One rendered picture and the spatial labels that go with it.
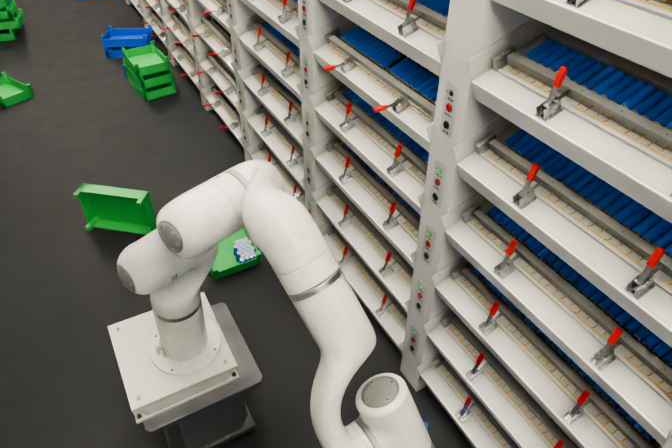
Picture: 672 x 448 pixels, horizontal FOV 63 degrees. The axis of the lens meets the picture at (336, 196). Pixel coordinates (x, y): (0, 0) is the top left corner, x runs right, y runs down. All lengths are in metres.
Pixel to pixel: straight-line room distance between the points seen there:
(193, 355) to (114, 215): 1.18
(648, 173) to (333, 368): 0.56
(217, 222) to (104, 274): 1.52
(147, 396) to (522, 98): 1.13
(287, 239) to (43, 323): 1.61
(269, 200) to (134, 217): 1.77
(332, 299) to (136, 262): 0.54
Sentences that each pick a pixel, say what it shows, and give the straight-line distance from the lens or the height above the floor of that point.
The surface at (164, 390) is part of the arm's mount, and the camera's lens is 1.53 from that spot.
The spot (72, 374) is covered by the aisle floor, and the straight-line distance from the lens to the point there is 2.10.
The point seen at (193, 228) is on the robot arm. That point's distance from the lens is 0.88.
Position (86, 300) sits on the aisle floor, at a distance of 2.30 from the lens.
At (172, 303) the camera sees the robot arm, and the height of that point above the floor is 0.59.
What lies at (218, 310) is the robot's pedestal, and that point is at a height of 0.28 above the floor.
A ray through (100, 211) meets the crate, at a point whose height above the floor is 0.05.
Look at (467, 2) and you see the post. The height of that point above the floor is 1.25.
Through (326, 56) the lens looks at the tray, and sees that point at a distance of 1.70.
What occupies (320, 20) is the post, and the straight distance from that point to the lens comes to 1.73.
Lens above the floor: 1.59
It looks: 38 degrees down
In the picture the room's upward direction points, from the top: 1 degrees clockwise
